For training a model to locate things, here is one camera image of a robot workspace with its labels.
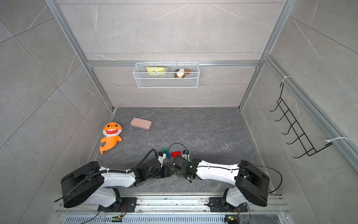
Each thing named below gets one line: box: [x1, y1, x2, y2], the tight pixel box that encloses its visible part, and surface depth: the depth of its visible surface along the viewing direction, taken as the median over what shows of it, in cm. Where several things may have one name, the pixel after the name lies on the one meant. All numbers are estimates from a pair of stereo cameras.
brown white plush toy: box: [173, 68, 192, 79], surface depth 89 cm
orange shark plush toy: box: [99, 121, 123, 155], surface depth 97 cm
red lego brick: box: [171, 151, 182, 158], surface depth 94 cm
